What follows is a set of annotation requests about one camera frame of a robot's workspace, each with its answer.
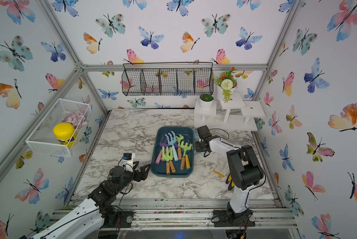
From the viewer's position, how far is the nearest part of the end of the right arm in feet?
2.33

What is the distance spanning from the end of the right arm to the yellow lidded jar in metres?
0.58

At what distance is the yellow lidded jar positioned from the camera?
643 mm
